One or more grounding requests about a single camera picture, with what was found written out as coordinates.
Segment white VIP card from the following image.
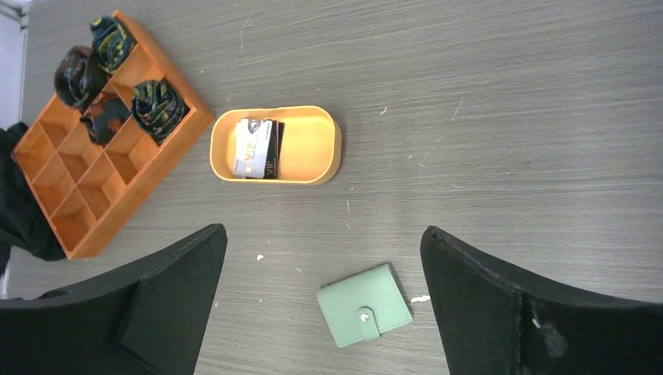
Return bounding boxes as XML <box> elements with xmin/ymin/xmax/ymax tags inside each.
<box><xmin>233</xmin><ymin>118</ymin><xmax>275</xmax><ymax>179</ymax></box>

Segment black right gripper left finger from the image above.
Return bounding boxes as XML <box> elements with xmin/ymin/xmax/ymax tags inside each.
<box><xmin>1</xmin><ymin>223</ymin><xmax>228</xmax><ymax>374</ymax></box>

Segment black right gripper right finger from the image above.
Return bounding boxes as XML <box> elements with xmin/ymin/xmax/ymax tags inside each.
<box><xmin>420</xmin><ymin>226</ymin><xmax>662</xmax><ymax>374</ymax></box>

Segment dark rolled sock top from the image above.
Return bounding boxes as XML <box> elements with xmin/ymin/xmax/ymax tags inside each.
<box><xmin>90</xmin><ymin>16</ymin><xmax>136</xmax><ymax>75</ymax></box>

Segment dark rolled sock centre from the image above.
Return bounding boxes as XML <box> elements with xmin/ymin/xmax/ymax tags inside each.
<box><xmin>80</xmin><ymin>94</ymin><xmax>130</xmax><ymax>146</ymax></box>

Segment dark rolled sock left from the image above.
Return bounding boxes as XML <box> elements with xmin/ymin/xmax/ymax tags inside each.
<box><xmin>53</xmin><ymin>45</ymin><xmax>109</xmax><ymax>113</ymax></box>

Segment black VIP card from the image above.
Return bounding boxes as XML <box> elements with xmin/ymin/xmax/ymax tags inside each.
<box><xmin>247</xmin><ymin>119</ymin><xmax>284</xmax><ymax>180</ymax></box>

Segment green card holder wallet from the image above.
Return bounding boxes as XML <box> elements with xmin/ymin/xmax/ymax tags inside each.
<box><xmin>316</xmin><ymin>263</ymin><xmax>412</xmax><ymax>348</ymax></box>

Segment green patterned rolled sock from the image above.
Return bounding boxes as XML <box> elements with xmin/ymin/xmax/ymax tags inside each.
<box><xmin>131</xmin><ymin>80</ymin><xmax>190</xmax><ymax>145</ymax></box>

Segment orange wooden divider box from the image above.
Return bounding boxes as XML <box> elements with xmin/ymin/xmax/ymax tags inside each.
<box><xmin>13</xmin><ymin>11</ymin><xmax>213</xmax><ymax>259</ymax></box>

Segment yellow oval tray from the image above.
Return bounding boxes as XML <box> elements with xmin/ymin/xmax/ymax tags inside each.
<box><xmin>210</xmin><ymin>105</ymin><xmax>342</xmax><ymax>185</ymax></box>

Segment dark rolled sock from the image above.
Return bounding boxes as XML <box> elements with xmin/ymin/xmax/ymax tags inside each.
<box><xmin>90</xmin><ymin>16</ymin><xmax>136</xmax><ymax>75</ymax></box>
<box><xmin>53</xmin><ymin>45</ymin><xmax>109</xmax><ymax>113</ymax></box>
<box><xmin>80</xmin><ymin>94</ymin><xmax>130</xmax><ymax>146</ymax></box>

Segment black cloth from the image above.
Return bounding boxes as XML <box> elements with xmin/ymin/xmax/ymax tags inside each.
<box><xmin>1</xmin><ymin>122</ymin><xmax>66</xmax><ymax>275</ymax></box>

